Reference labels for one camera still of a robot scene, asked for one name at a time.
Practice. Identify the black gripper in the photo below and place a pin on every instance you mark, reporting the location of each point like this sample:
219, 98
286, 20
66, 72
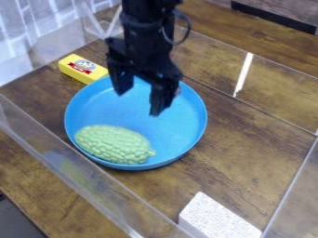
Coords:
140, 54

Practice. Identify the green bitter gourd toy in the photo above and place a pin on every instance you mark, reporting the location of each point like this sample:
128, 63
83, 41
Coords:
115, 144

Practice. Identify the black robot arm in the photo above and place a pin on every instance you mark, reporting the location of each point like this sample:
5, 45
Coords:
156, 7

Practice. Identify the yellow rectangular box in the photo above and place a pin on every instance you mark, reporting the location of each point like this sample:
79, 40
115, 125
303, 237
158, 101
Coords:
82, 69

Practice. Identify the black baseboard strip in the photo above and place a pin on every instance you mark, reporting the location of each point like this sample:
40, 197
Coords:
266, 15

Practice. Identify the white speckled foam block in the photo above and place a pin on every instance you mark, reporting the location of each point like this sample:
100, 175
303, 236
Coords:
209, 220

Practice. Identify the clear acrylic enclosure wall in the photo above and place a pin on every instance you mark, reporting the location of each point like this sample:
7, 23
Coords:
254, 70

